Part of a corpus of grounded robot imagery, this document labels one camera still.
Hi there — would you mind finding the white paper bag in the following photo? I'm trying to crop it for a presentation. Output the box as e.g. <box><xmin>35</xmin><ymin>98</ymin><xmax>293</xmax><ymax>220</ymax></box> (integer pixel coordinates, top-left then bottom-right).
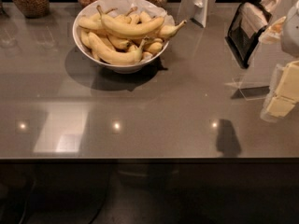
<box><xmin>177</xmin><ymin>0</ymin><xmax>216</xmax><ymax>27</ymax></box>

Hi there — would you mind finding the long yellow banana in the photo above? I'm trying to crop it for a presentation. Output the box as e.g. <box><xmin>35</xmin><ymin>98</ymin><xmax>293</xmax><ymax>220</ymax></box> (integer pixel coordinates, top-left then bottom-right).
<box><xmin>96</xmin><ymin>6</ymin><xmax>164</xmax><ymax>39</ymax></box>

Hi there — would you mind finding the front yellow banana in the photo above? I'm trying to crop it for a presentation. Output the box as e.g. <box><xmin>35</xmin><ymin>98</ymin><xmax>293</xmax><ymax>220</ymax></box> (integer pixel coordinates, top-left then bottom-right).
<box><xmin>88</xmin><ymin>32</ymin><xmax>149</xmax><ymax>66</ymax></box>

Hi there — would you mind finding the white paper bowl liner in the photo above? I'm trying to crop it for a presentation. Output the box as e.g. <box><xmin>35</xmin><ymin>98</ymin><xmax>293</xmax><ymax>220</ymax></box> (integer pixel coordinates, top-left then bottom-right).
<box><xmin>98</xmin><ymin>0</ymin><xmax>176</xmax><ymax>26</ymax></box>

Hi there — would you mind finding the white ceramic bowl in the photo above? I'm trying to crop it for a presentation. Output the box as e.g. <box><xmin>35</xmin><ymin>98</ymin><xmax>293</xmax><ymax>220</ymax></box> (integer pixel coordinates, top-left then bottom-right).
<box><xmin>73</xmin><ymin>0</ymin><xmax>170</xmax><ymax>74</ymax></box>

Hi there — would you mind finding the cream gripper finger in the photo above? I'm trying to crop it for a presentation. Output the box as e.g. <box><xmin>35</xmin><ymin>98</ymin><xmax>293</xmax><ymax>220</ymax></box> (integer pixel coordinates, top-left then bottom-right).
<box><xmin>259</xmin><ymin>16</ymin><xmax>286</xmax><ymax>44</ymax></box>
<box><xmin>260</xmin><ymin>61</ymin><xmax>299</xmax><ymax>122</ymax></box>

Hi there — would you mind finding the left rear yellow banana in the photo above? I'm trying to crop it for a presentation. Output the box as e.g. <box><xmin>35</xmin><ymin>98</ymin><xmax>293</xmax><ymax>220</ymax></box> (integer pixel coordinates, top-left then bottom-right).
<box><xmin>77</xmin><ymin>8</ymin><xmax>116</xmax><ymax>34</ymax></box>

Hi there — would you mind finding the clear acrylic holder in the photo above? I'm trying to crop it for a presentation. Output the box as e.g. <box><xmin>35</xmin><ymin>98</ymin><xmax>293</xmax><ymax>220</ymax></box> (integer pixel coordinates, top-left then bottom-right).
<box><xmin>224</xmin><ymin>40</ymin><xmax>299</xmax><ymax>102</ymax></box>

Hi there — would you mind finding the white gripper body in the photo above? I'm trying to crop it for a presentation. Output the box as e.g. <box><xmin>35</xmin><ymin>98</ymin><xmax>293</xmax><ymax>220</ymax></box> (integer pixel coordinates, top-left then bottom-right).
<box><xmin>281</xmin><ymin>0</ymin><xmax>299</xmax><ymax>58</ymax></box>

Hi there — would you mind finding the right yellow banana with stem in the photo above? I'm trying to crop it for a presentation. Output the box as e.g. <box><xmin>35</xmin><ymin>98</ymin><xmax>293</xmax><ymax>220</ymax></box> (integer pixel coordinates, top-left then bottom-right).
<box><xmin>157</xmin><ymin>20</ymin><xmax>187</xmax><ymax>39</ymax></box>

